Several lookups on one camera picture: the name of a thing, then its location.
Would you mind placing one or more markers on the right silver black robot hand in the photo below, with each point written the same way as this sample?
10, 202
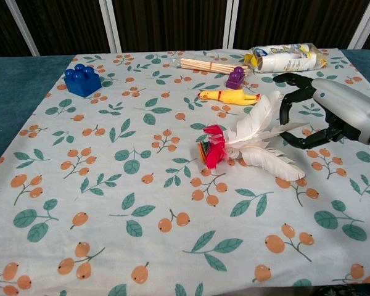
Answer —
342, 101

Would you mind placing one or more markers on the white feather shuttlecock red base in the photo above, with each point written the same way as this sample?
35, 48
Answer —
256, 135

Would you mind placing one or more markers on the paper cups in plastic sleeve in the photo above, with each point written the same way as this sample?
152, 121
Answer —
286, 58

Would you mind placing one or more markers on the purple toy building block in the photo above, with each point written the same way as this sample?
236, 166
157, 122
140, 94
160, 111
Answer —
236, 78

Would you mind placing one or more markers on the yellow rubber chicken toy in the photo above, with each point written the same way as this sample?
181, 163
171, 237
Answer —
228, 96

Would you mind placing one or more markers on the bundle of wooden sticks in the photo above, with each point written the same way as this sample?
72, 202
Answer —
208, 66

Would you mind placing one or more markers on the white framed dark partition screen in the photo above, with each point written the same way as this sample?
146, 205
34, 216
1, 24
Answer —
185, 21

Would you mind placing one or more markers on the fruit and leaf print tablecloth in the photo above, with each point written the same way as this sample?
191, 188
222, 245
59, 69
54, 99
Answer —
160, 191

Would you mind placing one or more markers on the blue toy building block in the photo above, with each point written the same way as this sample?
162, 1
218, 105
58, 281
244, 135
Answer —
81, 80

